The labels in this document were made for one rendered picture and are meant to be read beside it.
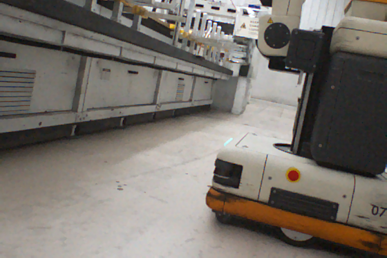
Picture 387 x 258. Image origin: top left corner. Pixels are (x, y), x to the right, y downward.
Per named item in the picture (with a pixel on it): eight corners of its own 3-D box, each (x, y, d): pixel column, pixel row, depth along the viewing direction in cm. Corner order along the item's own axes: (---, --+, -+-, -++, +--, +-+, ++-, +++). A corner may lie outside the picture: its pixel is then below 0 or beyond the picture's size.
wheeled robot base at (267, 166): (360, 205, 176) (371, 156, 175) (401, 267, 114) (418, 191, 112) (229, 173, 188) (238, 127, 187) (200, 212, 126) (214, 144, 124)
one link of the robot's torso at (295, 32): (310, 87, 157) (322, 32, 155) (315, 86, 129) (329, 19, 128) (251, 75, 161) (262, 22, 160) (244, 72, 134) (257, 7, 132)
